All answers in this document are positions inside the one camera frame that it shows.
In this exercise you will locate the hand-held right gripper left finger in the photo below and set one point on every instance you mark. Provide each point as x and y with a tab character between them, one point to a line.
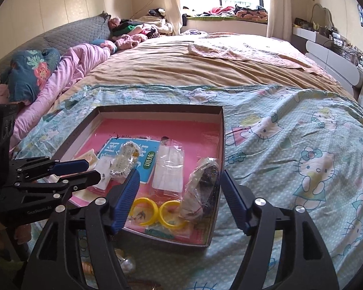
125	202

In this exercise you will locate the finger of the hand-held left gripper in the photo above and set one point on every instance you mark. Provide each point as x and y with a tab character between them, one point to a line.
84	179
72	166

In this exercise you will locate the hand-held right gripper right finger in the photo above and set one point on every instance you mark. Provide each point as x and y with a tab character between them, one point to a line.
234	202

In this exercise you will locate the small earring card bag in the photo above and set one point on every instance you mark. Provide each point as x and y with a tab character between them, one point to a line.
105	167

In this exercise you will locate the yellow bangle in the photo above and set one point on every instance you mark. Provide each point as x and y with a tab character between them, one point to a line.
153	210
166	219

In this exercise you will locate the clear plastic zip bag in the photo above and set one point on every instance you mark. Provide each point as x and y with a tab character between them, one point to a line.
169	169

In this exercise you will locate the shallow cardboard box pink bottom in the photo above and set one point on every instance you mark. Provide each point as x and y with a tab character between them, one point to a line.
184	127

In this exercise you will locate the orange hair clip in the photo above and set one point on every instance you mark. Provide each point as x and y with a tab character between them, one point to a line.
87	268

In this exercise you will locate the blue floral pillow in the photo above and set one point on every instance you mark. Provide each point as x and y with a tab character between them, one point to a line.
27	72

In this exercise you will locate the cartoon cat printed blanket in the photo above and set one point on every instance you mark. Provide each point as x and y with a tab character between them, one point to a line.
290	127

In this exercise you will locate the pink quilt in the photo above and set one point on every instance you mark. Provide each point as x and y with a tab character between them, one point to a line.
78	63

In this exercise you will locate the grey quilted headboard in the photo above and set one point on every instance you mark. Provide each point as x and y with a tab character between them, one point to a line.
72	33

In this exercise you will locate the pink fluffy plush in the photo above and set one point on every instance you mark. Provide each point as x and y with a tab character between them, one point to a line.
130	42

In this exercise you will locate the tan bed sheet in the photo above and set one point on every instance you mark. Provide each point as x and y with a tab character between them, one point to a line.
169	66

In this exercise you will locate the pile of clothes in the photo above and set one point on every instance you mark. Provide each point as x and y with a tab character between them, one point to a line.
139	27

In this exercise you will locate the white vanity dresser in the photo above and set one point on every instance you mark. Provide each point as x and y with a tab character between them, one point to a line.
335	63

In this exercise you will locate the white window seat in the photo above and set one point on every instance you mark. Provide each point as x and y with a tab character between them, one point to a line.
230	27

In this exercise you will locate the cream curtain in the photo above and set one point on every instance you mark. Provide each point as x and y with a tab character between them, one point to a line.
278	6
172	6

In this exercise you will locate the heap of clothes on sill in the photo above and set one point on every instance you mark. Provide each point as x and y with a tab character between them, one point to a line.
248	13

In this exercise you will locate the row of cosmetics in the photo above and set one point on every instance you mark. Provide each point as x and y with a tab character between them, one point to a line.
338	43

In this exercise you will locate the curvy vanity mirror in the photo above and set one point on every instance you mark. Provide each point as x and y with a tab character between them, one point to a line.
320	15

